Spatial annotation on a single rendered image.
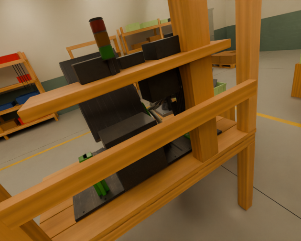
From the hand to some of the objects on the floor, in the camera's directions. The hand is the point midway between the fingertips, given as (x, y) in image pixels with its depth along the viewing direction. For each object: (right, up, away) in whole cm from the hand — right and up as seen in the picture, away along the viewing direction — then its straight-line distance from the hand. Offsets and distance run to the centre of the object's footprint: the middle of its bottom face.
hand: (151, 110), depth 115 cm
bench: (+18, -109, +46) cm, 120 cm away
